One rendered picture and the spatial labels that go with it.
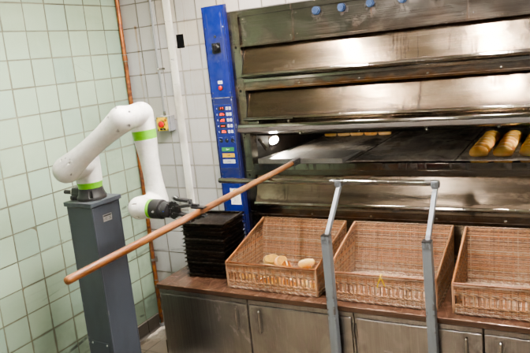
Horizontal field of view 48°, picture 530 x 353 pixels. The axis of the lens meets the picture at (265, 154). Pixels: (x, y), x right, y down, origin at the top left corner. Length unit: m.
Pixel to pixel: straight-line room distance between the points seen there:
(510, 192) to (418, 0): 1.07
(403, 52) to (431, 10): 0.25
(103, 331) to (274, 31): 1.88
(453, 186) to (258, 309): 1.22
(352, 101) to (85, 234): 1.57
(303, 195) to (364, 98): 0.69
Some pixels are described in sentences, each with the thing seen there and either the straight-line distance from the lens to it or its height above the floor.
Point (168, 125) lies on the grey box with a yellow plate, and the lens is 3.83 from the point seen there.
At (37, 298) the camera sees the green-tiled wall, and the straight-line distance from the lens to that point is 3.61.
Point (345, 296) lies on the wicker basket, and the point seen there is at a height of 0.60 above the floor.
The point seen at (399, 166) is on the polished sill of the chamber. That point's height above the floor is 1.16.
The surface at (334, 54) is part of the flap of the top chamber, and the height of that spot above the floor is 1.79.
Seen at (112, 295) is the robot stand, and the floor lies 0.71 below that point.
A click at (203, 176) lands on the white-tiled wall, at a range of 3.84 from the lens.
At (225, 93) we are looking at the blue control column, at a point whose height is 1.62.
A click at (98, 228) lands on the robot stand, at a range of 3.06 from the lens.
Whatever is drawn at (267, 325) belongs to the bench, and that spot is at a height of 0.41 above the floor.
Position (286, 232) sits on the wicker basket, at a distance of 3.58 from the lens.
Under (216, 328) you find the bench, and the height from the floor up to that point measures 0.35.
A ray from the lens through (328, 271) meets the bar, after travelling 2.90.
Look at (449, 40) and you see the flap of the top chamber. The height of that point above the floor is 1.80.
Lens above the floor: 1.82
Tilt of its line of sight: 9 degrees down
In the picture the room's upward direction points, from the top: 6 degrees counter-clockwise
